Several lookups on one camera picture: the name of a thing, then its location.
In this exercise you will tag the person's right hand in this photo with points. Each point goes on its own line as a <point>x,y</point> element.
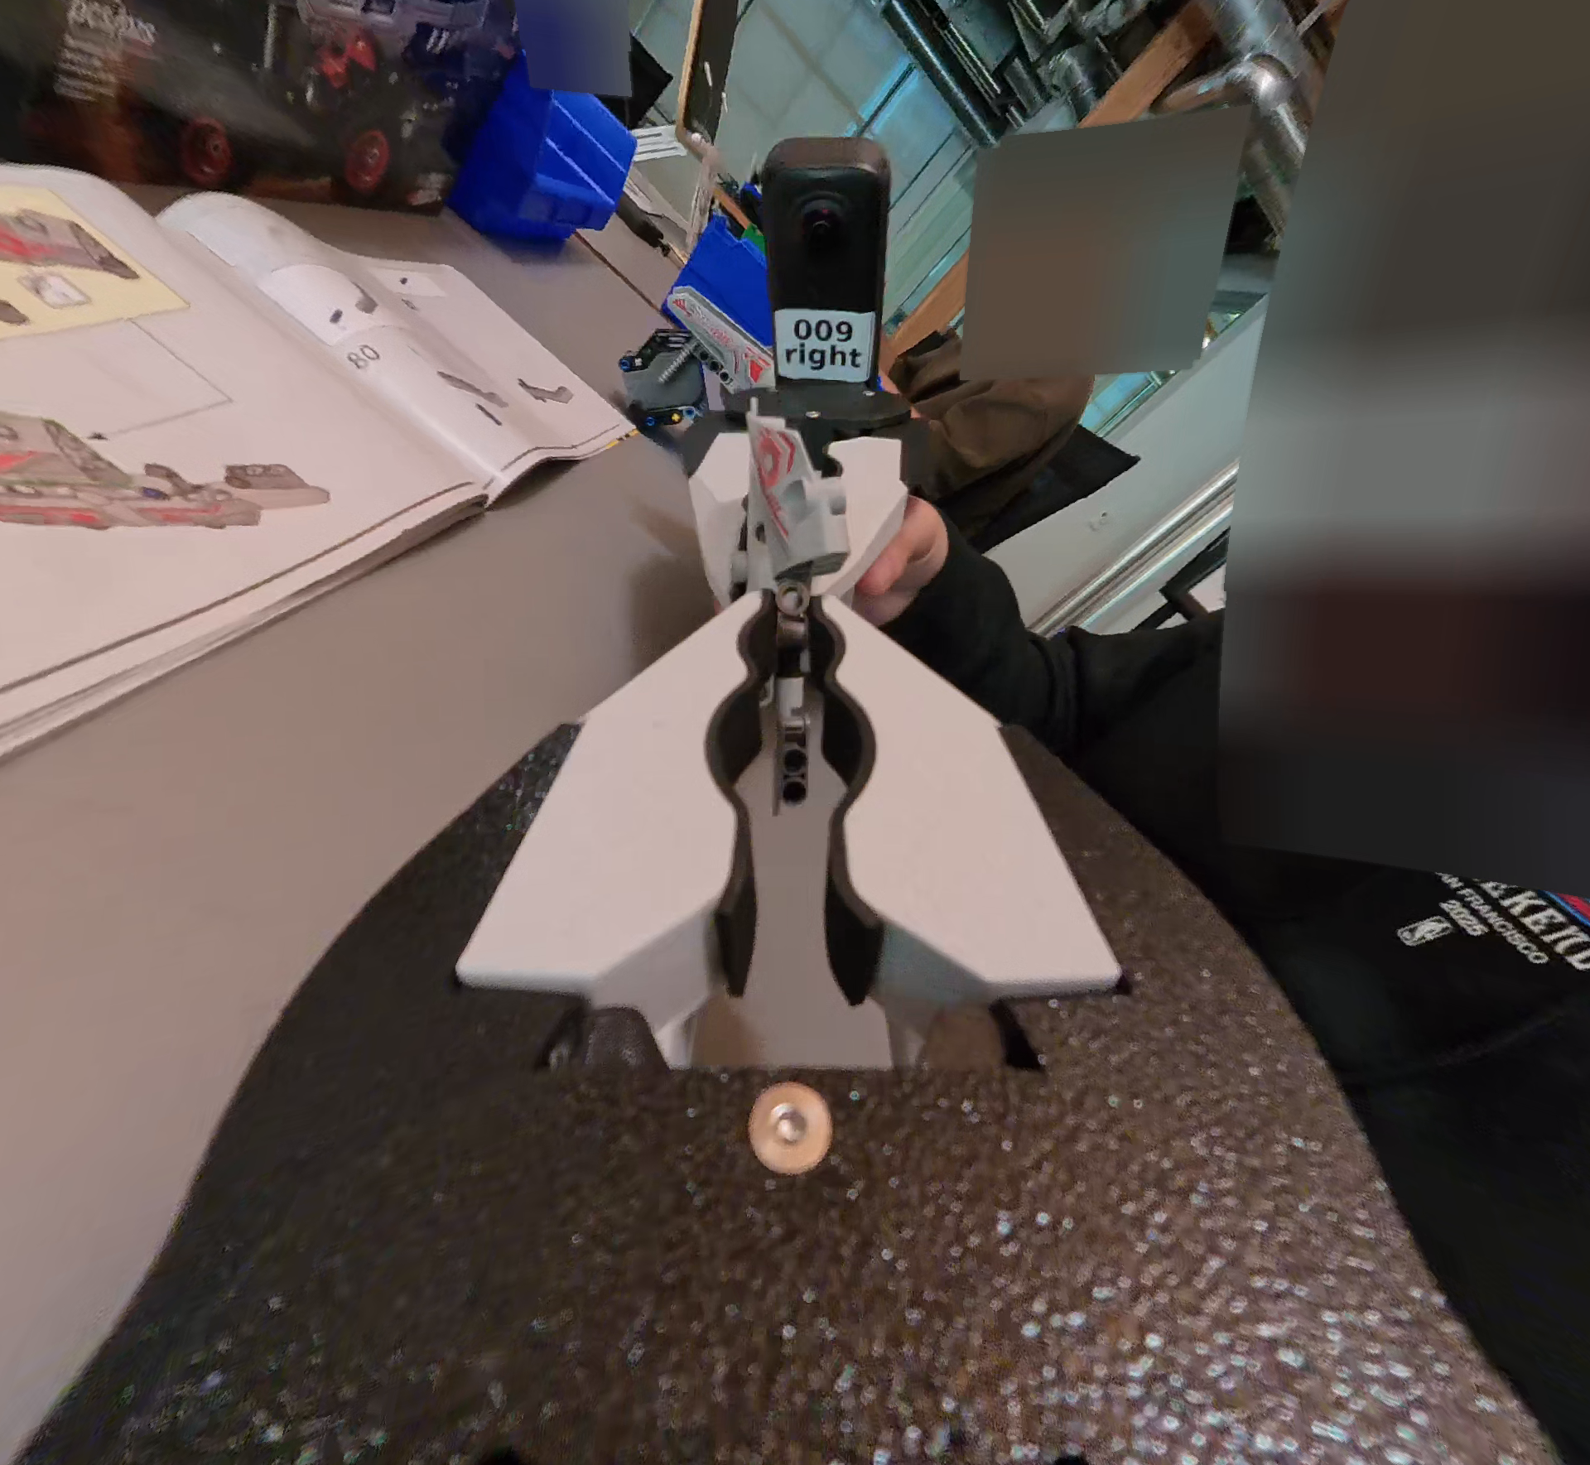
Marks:
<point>906,565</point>

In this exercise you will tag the wooden beam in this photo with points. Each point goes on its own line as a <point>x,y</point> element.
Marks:
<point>1159,63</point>

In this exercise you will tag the blue plastic bin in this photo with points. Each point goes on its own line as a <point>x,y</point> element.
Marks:
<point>728,261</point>

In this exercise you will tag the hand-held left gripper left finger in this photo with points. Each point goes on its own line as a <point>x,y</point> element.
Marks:
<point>597,858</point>

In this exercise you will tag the person's right forearm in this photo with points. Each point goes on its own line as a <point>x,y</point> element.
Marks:
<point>993,645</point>

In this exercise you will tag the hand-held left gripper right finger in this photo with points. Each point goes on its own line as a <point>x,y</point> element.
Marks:
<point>981,858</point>

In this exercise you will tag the black office chair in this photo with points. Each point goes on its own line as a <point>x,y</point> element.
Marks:
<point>1068,483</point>

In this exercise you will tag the metal rail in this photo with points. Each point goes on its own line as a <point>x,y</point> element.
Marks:
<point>1143,552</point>

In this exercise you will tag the brick instruction booklet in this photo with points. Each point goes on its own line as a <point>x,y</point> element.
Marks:
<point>185,434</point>

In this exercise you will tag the person's black sweater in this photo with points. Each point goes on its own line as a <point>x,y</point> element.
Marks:
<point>1367,1055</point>

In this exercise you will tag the small blue bin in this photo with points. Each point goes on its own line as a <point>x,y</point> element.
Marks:
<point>547,161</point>

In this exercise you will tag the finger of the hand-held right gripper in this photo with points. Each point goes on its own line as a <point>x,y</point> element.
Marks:
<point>723,511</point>
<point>875,496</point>

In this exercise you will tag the long grey brick assembly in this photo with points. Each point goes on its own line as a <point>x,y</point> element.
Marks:
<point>790,496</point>

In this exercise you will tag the blue red brick vehicle model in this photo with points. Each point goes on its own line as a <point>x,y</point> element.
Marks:
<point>695,361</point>

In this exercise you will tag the black toy brick box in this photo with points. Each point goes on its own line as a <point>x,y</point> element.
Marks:
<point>247,25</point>

